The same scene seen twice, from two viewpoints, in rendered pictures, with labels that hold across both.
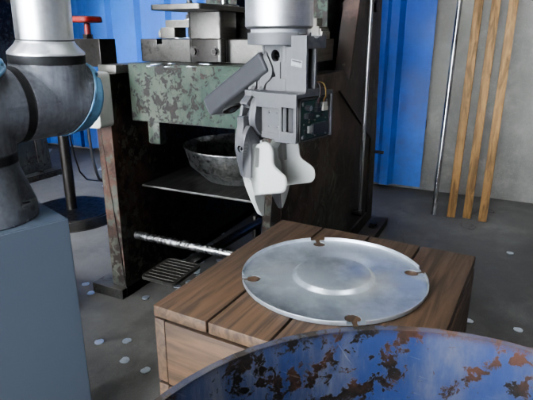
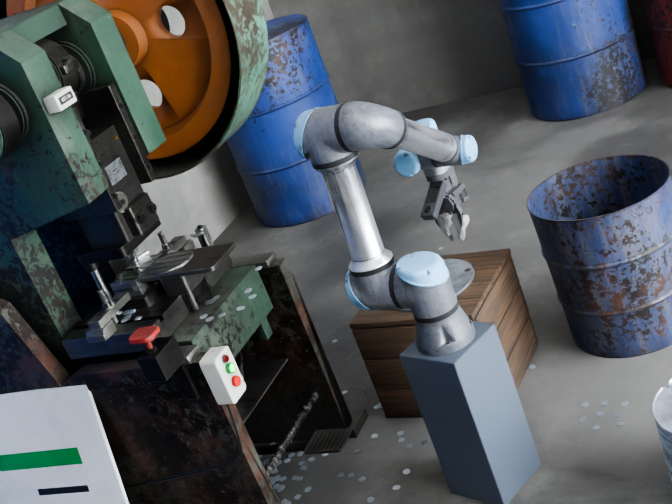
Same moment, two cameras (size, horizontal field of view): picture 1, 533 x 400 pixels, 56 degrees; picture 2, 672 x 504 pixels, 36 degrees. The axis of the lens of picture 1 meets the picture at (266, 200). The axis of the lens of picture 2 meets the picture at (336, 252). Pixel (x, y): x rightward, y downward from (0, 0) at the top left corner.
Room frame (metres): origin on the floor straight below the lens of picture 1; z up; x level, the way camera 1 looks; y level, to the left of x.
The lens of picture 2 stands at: (0.70, 2.71, 1.71)
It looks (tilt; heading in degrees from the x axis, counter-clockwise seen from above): 22 degrees down; 275
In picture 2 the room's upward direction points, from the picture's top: 21 degrees counter-clockwise
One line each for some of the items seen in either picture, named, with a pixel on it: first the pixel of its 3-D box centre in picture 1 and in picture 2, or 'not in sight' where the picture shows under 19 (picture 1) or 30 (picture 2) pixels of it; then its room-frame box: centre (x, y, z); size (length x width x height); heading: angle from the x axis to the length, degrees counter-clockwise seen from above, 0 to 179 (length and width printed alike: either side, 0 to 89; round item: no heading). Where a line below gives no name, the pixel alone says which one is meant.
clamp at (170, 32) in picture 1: (187, 19); (106, 308); (1.54, 0.23, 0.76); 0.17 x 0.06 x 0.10; 64
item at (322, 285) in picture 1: (333, 274); (428, 284); (0.72, -0.11, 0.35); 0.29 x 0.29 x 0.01
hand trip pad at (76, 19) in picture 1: (87, 31); (149, 345); (1.40, 0.47, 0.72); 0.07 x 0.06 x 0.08; 154
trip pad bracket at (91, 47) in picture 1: (97, 72); (169, 376); (1.39, 0.46, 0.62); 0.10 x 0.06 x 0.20; 64
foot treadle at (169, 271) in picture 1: (220, 244); (260, 450); (1.34, 0.13, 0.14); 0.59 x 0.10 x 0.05; 154
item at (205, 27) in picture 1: (205, 33); (195, 280); (1.31, 0.15, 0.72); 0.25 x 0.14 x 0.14; 154
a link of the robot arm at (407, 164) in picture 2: not in sight; (417, 156); (0.63, 0.08, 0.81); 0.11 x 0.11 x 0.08; 57
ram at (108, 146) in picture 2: not in sight; (107, 183); (1.43, 0.09, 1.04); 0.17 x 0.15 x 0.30; 154
